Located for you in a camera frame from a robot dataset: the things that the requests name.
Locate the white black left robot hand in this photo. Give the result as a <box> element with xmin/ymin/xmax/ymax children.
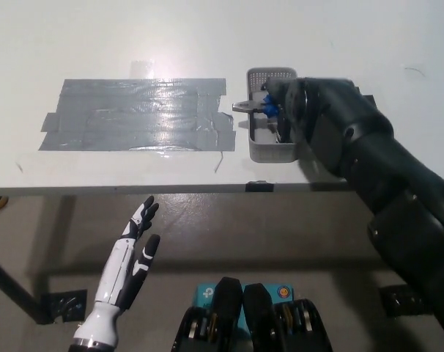
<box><xmin>72</xmin><ymin>195</ymin><xmax>161</xmax><ymax>348</ymax></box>

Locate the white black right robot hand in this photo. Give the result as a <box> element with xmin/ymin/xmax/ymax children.
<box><xmin>260</xmin><ymin>76</ymin><xmax>308</xmax><ymax>144</ymax></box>

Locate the blue handled plier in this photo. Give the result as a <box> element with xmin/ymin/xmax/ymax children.
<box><xmin>232</xmin><ymin>93</ymin><xmax>281</xmax><ymax>120</ymax></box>

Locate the grey plastic perforated container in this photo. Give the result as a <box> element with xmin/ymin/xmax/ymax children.
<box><xmin>246</xmin><ymin>67</ymin><xmax>300</xmax><ymax>164</ymax></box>

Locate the black teal robot torso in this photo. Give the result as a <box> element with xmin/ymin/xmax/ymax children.
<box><xmin>170</xmin><ymin>276</ymin><xmax>333</xmax><ymax>352</ymax></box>

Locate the black metal table leg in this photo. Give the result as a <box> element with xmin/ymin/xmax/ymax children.
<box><xmin>0</xmin><ymin>252</ymin><xmax>49</xmax><ymax>326</ymax></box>

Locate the grey duct tape patch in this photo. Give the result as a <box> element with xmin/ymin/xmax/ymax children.
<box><xmin>37</xmin><ymin>77</ymin><xmax>237</xmax><ymax>153</ymax></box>

